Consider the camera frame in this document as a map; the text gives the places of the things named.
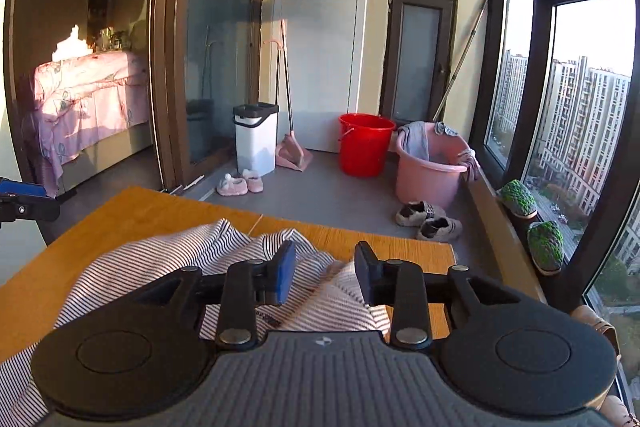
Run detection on striped shirt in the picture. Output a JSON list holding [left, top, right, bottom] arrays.
[[0, 218, 391, 427]]

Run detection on pink dustpan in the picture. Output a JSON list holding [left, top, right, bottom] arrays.
[[263, 38, 314, 172]]

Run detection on white cabinet door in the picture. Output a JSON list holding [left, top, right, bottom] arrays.
[[270, 0, 373, 152]]

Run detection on pink rag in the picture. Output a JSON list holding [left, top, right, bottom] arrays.
[[457, 148, 482, 182]]

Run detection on apartment buildings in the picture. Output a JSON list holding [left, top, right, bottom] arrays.
[[492, 49, 640, 268]]

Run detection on frosted glass door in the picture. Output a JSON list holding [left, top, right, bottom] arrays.
[[378, 0, 458, 125]]

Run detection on bed with pink floral bedspread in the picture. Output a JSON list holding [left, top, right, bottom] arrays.
[[22, 49, 153, 198]]

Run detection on dark wall picture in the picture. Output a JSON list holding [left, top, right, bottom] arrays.
[[89, 0, 111, 40]]

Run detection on large dark window frame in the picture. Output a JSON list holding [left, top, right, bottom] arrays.
[[470, 0, 640, 408]]

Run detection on mop pole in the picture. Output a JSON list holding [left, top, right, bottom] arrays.
[[432, 0, 492, 122]]

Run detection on small green potted plant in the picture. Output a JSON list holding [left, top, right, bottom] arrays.
[[500, 179, 538, 220], [527, 221, 565, 276]]

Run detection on pink slipper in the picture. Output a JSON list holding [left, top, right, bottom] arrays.
[[216, 173, 249, 196], [241, 168, 265, 194]]

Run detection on grey sneaker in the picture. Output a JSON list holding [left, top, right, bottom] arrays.
[[416, 217, 463, 242], [396, 201, 447, 228]]

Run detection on broom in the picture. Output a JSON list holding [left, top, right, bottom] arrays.
[[279, 19, 297, 142]]

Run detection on sliding glass door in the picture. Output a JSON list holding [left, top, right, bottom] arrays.
[[150, 0, 271, 192]]

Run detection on large grey cloth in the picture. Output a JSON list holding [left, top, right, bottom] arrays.
[[397, 122, 432, 162]]

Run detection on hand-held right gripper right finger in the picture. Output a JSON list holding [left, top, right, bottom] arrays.
[[354, 241, 506, 350]]

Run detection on red bucket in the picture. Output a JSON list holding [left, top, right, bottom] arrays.
[[338, 113, 397, 178]]

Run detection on pink plastic basin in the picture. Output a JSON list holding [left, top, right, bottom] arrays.
[[395, 122, 473, 208]]

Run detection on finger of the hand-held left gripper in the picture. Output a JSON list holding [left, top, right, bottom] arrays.
[[0, 177, 61, 224]]

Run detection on white trash bin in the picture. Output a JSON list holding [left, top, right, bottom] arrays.
[[232, 102, 279, 175]]

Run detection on green houseplant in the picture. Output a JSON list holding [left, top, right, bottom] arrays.
[[97, 27, 133, 52]]

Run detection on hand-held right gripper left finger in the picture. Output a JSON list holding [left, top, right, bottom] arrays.
[[131, 241, 297, 350]]

